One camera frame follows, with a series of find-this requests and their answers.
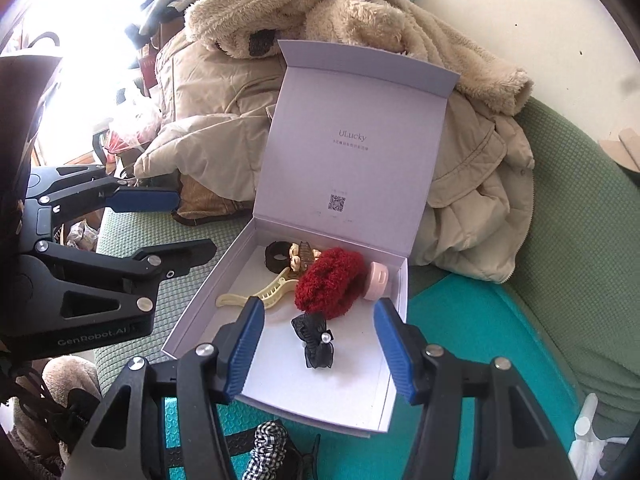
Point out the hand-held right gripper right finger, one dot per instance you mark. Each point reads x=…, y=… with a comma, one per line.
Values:
x=395, y=350

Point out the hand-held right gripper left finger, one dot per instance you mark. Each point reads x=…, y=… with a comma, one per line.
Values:
x=245, y=345

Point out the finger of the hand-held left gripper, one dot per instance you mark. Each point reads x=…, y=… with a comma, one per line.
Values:
x=100, y=270
x=145, y=200

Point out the black hair scrunchie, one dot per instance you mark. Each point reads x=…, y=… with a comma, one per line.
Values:
x=270, y=260

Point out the red fluffy scrunchie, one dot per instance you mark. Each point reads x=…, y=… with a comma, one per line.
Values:
x=330, y=280

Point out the white lidded gift box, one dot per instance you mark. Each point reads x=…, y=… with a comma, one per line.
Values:
x=350, y=160

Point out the cream claw hair clip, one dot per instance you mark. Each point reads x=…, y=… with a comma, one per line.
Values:
x=272, y=290

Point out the brown plaid cloth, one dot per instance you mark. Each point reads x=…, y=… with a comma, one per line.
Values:
x=210, y=200

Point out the black bow hair clip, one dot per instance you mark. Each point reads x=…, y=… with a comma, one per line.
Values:
x=315, y=350

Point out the pink plastic bag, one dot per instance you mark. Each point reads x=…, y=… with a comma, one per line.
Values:
x=135, y=130

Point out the pink hair clip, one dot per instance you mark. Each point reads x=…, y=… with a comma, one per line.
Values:
x=375, y=280

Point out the teal textured mat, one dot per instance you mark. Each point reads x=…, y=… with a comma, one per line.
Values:
x=475, y=320

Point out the brown plush cloth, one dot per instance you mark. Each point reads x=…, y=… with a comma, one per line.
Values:
x=70, y=370

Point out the beige bear hair clip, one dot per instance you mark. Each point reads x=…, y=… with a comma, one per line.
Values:
x=302, y=255

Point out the black white checkered scrunchie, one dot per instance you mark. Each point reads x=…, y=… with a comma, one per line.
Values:
x=265, y=450

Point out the beige padded coat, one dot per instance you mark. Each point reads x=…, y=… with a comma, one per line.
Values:
x=475, y=185

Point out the green sofa cover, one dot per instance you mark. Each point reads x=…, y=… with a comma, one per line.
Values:
x=575, y=260

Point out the white plastic object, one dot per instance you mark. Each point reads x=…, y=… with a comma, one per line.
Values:
x=590, y=440

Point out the cardboard pieces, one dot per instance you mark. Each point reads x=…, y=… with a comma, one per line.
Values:
x=622, y=152

